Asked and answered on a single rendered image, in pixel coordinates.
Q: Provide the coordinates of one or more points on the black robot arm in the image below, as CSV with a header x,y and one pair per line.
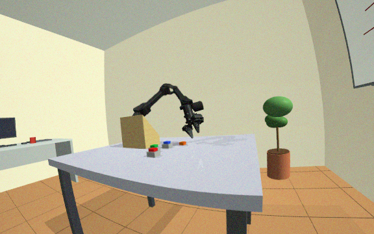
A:
x,y
186,103

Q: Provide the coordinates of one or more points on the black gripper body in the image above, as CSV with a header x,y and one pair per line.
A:
x,y
190,116

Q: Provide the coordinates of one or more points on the red button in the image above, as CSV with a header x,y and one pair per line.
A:
x,y
153,152

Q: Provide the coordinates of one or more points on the blue button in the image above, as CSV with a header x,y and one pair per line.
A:
x,y
167,144

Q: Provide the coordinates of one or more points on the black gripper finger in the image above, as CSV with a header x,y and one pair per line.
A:
x,y
196,124
189,132

